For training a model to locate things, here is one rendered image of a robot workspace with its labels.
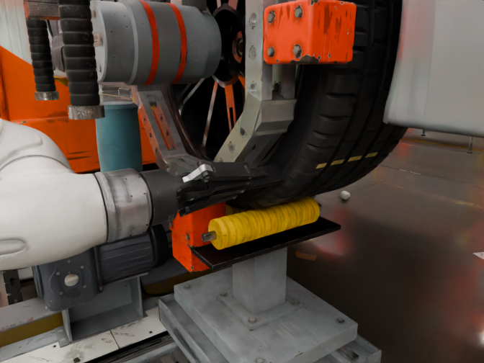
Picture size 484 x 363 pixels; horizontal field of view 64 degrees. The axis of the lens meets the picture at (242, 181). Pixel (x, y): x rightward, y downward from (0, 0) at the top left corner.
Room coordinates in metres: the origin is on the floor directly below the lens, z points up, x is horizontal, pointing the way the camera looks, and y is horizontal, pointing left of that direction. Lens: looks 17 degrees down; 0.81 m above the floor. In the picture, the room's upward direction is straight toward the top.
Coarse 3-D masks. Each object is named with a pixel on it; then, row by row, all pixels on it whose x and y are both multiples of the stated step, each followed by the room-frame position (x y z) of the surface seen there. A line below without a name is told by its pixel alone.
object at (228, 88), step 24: (168, 0) 0.98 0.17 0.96; (216, 0) 1.04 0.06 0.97; (240, 0) 0.77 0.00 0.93; (240, 24) 0.76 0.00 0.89; (216, 72) 0.86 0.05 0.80; (240, 72) 0.76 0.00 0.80; (192, 96) 0.94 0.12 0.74; (216, 96) 0.84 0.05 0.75; (240, 96) 0.79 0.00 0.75; (192, 120) 0.96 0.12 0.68; (216, 120) 0.87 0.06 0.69; (192, 144) 0.90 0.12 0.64; (216, 144) 0.91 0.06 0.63
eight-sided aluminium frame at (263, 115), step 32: (256, 0) 0.54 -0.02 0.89; (288, 0) 0.55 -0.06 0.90; (256, 32) 0.54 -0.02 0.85; (256, 64) 0.54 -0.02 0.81; (288, 64) 0.55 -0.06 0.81; (160, 96) 0.96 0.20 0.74; (256, 96) 0.54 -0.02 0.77; (288, 96) 0.56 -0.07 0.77; (256, 128) 0.54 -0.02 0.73; (160, 160) 0.84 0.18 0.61; (192, 160) 0.80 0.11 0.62; (224, 160) 0.61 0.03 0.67; (256, 160) 0.62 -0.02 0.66
